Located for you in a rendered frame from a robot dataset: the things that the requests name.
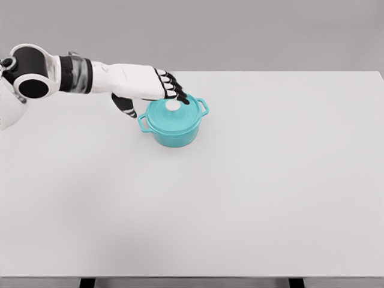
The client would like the teal pot with handles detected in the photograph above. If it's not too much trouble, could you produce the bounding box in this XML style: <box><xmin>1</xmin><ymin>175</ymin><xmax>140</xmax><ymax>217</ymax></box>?
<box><xmin>137</xmin><ymin>98</ymin><xmax>209</xmax><ymax>148</ymax></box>

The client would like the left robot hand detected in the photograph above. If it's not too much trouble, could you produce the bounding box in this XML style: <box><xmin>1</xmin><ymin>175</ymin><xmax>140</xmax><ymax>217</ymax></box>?
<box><xmin>111</xmin><ymin>63</ymin><xmax>191</xmax><ymax>119</ymax></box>

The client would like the teal pot lid white knob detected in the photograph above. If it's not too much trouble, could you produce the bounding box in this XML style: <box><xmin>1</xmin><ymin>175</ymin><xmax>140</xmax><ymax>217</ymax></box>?
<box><xmin>145</xmin><ymin>93</ymin><xmax>204</xmax><ymax>133</ymax></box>

